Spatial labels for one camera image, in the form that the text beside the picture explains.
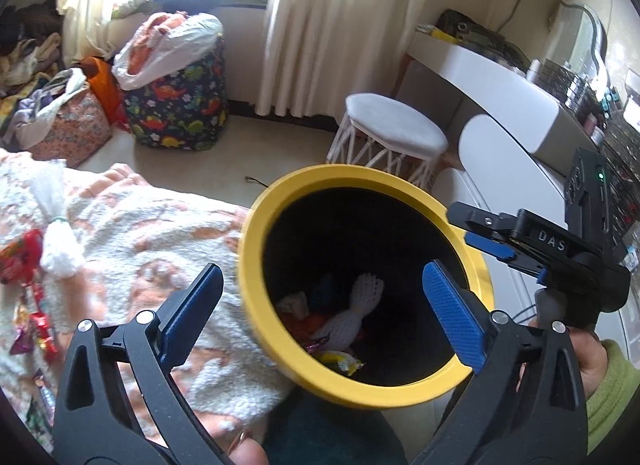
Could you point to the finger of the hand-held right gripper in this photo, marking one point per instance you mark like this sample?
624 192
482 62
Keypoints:
487 246
475 219

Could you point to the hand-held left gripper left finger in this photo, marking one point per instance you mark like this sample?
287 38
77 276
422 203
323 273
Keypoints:
192 315

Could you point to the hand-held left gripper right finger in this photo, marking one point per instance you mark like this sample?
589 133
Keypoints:
452 315

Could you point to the white foam fruit net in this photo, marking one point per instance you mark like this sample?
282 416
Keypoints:
350 315
55 230

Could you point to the orange snack wrapper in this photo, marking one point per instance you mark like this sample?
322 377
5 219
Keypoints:
300 327

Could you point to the yellow snack wrapper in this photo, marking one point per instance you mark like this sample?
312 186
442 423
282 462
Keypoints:
340 360

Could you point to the yellow rimmed black trash bin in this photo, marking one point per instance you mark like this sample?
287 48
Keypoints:
350 245

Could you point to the purple candy wrapper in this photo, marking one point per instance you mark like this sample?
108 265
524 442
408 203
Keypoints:
316 343

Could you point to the silver foil wrapper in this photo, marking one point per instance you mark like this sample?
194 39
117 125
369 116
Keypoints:
42 390

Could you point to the red snack wrapper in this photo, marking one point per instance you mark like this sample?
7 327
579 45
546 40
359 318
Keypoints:
20 257

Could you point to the person's right forearm green sleeve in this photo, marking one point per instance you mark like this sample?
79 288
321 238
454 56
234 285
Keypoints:
615 395

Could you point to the person's right hand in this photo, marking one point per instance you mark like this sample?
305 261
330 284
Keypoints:
590 360

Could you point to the person's left hand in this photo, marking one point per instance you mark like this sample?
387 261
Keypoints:
245 452

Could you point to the peach white fleece blanket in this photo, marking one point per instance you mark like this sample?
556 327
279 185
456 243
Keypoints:
150 225

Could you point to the white round stool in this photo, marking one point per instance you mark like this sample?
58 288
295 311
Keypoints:
395 125

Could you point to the white vanity desk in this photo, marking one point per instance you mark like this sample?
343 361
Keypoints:
490 80

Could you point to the clear drawer organizer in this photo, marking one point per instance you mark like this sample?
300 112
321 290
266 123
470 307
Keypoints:
565 87

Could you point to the person's teal pants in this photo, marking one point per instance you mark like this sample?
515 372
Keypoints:
325 435

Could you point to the curved vanity mirror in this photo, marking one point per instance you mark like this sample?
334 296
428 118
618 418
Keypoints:
580 40

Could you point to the dinosaur print laundry bag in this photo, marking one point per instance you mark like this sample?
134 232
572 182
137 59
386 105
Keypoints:
175 105

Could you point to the pink floral fabric bag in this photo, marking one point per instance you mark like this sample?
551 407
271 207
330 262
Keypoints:
70 130

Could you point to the wide cream curtain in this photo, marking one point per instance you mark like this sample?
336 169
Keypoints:
320 30

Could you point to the orange bag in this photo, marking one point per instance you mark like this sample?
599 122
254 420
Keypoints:
102 85

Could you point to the white lavender clothes bundle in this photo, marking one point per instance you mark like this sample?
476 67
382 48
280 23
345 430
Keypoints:
45 105

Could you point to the white plastic bag of clothes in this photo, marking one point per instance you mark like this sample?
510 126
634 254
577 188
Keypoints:
200 32

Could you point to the orange pink cloth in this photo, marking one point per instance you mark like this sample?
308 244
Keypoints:
160 30

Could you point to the pile of clothes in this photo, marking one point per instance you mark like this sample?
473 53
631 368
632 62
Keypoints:
25 45

